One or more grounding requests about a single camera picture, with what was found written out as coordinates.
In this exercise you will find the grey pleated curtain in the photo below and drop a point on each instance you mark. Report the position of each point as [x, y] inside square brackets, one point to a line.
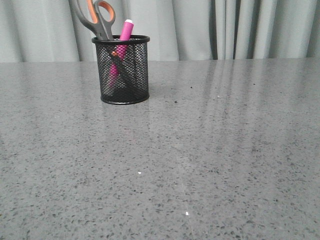
[49, 30]

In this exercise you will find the black mesh pen cup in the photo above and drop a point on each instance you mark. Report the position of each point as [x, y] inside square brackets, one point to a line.
[135, 62]

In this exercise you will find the grey orange handled scissors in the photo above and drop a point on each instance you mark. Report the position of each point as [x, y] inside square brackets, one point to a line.
[102, 18]

